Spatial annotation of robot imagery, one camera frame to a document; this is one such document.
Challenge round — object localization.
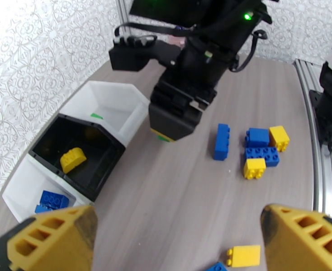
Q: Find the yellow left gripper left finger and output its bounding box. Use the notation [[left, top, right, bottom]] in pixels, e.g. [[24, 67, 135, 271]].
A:
[[0, 205, 98, 271]]

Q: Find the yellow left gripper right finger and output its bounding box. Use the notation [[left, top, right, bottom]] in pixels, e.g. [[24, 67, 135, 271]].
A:
[[261, 204, 332, 271]]

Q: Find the long blue lego brick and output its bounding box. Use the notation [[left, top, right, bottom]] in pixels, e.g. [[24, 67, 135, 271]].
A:
[[245, 146, 280, 168], [214, 123, 231, 161]]

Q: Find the pink cup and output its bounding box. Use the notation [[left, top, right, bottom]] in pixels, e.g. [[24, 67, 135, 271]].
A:
[[168, 35, 187, 48]]

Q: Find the white plastic bin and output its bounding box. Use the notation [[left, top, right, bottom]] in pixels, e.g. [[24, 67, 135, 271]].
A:
[[59, 80, 151, 147], [2, 153, 95, 224]]

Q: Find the black plastic bin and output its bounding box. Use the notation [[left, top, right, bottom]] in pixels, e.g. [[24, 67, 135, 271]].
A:
[[28, 113, 126, 202]]

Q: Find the yellow rounded lego brick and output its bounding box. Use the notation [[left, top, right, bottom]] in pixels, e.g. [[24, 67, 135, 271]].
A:
[[60, 147, 87, 174]]

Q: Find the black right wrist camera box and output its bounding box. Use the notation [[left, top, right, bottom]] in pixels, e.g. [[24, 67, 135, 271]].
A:
[[109, 36, 181, 72]]

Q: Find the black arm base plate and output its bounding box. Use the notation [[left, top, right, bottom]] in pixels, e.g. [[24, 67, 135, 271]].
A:
[[308, 89, 325, 138]]

